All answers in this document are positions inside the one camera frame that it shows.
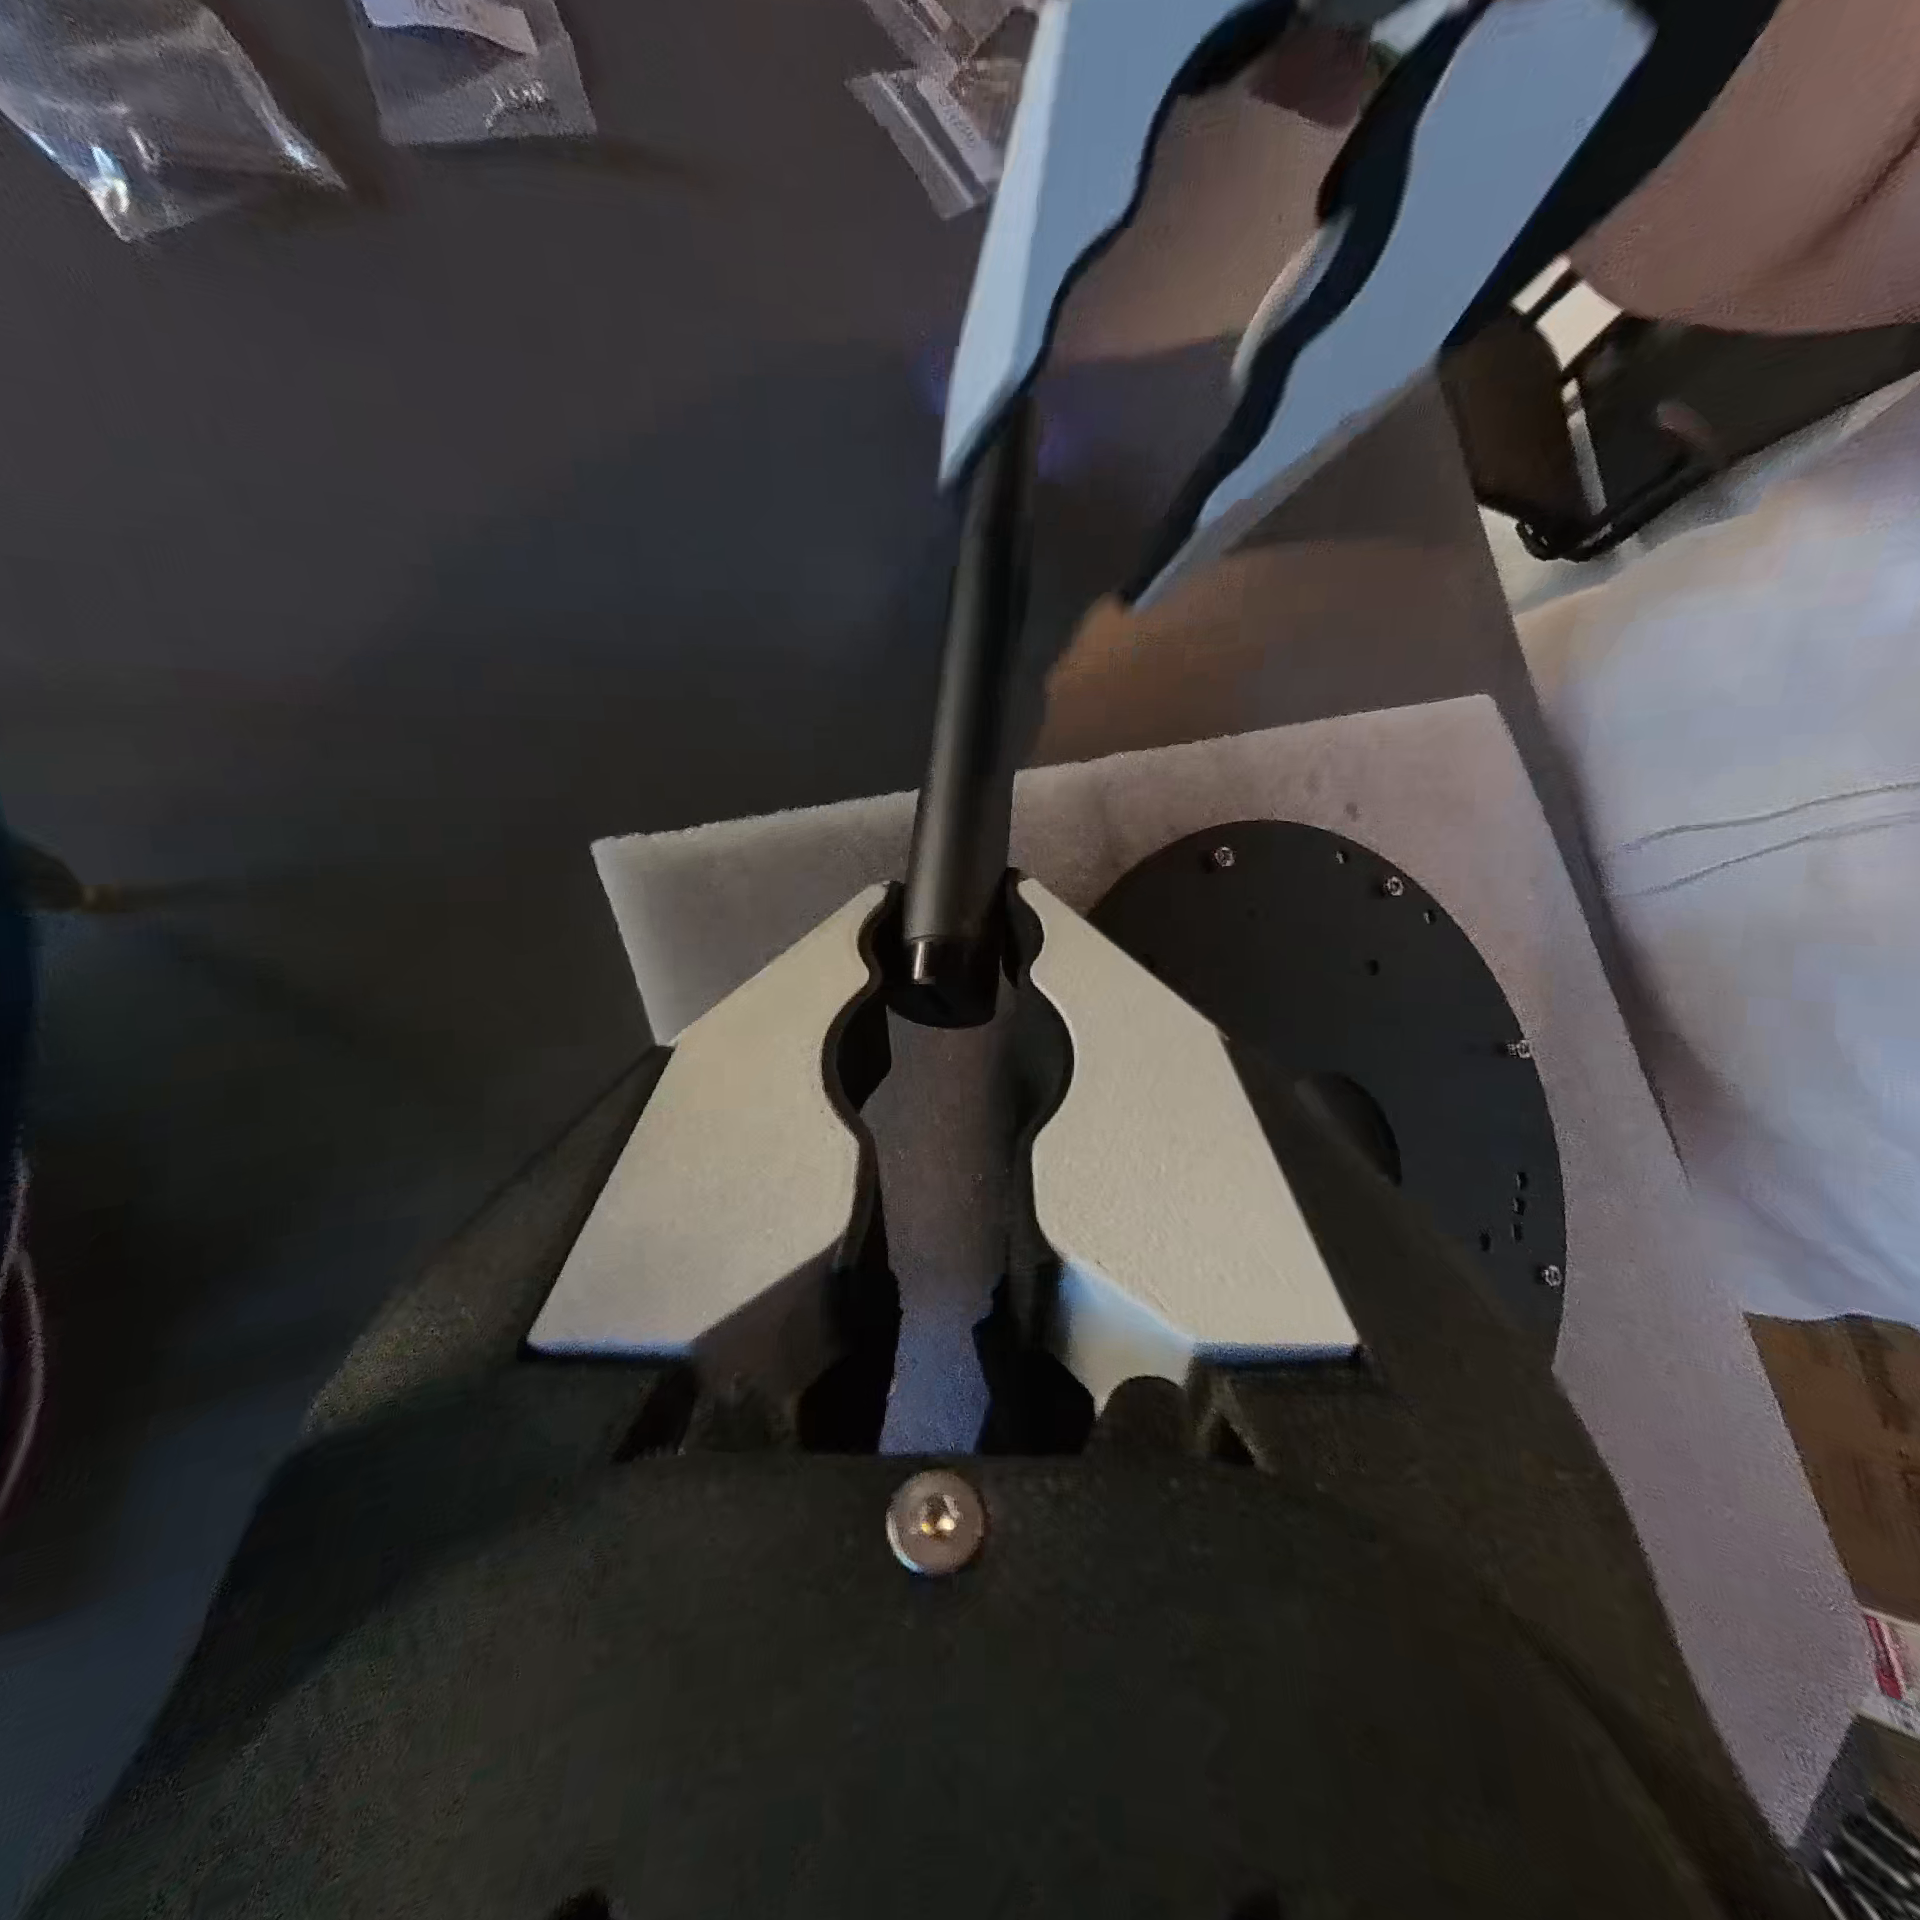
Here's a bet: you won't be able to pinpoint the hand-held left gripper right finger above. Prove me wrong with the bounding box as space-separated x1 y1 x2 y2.
1018 874 1363 1364

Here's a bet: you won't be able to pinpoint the scattered small hardware bags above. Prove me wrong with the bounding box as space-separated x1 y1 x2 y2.
0 0 1053 244

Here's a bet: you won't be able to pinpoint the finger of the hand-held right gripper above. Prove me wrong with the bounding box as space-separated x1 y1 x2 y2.
1118 0 1661 613
937 0 1296 485

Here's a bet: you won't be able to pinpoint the brown cardboard box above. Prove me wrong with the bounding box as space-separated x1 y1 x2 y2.
1747 1311 1920 1703

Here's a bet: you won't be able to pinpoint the person in white shirt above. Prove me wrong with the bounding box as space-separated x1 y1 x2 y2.
1516 388 1920 1323

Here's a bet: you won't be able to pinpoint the black electric screwdriver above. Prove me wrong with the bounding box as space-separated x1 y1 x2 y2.
890 394 1054 1037

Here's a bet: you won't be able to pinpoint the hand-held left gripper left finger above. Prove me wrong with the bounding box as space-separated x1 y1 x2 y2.
530 883 906 1364

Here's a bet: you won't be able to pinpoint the black metal base plate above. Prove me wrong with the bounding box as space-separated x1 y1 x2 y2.
1086 818 1568 1337

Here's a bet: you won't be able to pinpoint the person's right forearm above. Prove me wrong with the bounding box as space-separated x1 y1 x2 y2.
1576 0 1920 335

